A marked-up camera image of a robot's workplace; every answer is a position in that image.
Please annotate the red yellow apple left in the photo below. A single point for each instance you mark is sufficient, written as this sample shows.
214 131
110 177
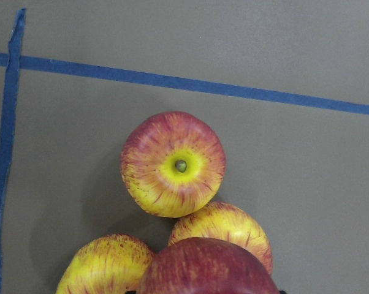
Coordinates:
221 220

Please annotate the red yellow apple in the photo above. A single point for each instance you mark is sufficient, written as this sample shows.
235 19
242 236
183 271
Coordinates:
110 264
172 164
221 220

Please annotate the red yellow apple back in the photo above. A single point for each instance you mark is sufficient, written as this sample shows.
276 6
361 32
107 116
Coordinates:
110 264

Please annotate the dark red apple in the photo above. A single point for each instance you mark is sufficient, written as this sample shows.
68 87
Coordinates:
206 265

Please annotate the red yellow apple front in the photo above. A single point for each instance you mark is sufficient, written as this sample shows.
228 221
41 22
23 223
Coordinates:
172 164

